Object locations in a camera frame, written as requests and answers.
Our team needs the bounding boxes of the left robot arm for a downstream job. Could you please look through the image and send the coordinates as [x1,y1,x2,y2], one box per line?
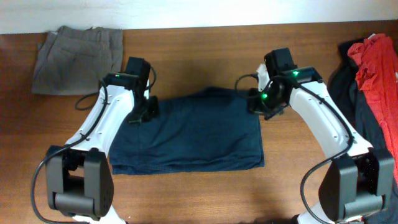
[44,57,159,223]

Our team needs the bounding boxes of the red garment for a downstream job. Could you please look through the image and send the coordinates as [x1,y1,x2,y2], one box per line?
[347,34,397,177]

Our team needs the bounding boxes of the dark grey garment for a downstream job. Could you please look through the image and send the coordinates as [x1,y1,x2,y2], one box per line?
[328,65,397,224]

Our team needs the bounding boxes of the black garment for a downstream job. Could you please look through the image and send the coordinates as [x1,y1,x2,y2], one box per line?
[338,39,364,73]

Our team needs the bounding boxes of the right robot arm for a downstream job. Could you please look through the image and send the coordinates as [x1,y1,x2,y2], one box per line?
[248,48,394,223]

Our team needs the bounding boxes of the navy blue shorts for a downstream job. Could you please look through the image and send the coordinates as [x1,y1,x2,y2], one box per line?
[109,87,265,175]

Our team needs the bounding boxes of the folded grey shorts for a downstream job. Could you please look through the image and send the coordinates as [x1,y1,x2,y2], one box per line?
[31,26,123,95]

